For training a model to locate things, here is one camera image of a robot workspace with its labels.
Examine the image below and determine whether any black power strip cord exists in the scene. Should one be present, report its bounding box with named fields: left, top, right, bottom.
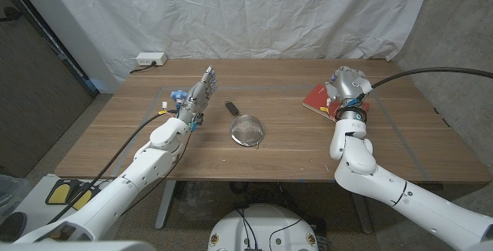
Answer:
left=129, top=62, right=157, bottom=75

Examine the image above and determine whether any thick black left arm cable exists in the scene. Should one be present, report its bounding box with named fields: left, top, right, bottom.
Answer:
left=45, top=108, right=179, bottom=225

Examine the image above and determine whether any clear plastic bin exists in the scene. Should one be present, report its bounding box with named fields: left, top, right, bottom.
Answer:
left=0, top=173, right=32, bottom=225

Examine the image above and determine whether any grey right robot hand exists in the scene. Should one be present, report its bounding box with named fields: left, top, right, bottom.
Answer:
left=325, top=65, right=374, bottom=123

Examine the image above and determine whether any white robot torso edge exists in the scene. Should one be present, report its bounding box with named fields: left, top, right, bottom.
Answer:
left=0, top=239, right=157, bottom=251

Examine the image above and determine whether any white wrinkled backdrop cloth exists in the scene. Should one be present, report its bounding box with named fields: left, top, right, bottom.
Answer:
left=41, top=0, right=437, bottom=85

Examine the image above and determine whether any metal mesh sieve black handle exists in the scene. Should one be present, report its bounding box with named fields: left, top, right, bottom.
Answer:
left=224, top=100, right=266, bottom=149

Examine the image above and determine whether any white plug with yellow wires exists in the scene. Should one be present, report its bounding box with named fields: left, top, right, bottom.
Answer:
left=319, top=96, right=333, bottom=114
left=158, top=101, right=178, bottom=115

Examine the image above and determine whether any white floor board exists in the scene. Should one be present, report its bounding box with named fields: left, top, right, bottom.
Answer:
left=11, top=172, right=116, bottom=240

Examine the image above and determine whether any yellow black foot pedal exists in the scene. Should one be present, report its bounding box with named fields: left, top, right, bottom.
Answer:
left=45, top=179, right=84, bottom=206
left=69, top=186, right=103, bottom=213

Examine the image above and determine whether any grey table leg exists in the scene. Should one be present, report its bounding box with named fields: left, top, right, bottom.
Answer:
left=155, top=180, right=177, bottom=230
left=350, top=192, right=374, bottom=235

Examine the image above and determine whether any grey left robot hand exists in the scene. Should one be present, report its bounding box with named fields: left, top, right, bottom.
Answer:
left=170, top=65, right=219, bottom=132

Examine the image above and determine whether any black door handle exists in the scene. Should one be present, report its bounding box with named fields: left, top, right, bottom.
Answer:
left=0, top=7, right=22, bottom=23

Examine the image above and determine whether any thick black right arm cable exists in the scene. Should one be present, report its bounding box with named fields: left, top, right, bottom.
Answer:
left=346, top=66, right=493, bottom=105

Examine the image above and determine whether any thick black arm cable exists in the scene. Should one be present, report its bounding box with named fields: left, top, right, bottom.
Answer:
left=346, top=66, right=493, bottom=105
left=45, top=108, right=179, bottom=225

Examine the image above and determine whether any red notebook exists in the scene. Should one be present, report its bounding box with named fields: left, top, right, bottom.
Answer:
left=303, top=83, right=371, bottom=123

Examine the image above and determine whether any black door frame post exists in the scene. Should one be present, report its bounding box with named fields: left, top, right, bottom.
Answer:
left=0, top=0, right=99, bottom=99

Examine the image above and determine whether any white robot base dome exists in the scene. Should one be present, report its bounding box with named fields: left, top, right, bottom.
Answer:
left=207, top=203, right=320, bottom=251

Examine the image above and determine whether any thin black left wrist cable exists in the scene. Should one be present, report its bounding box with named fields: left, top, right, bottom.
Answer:
left=121, top=130, right=193, bottom=216

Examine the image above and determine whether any white power strip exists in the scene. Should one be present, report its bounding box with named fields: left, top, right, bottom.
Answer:
left=136, top=52, right=168, bottom=66

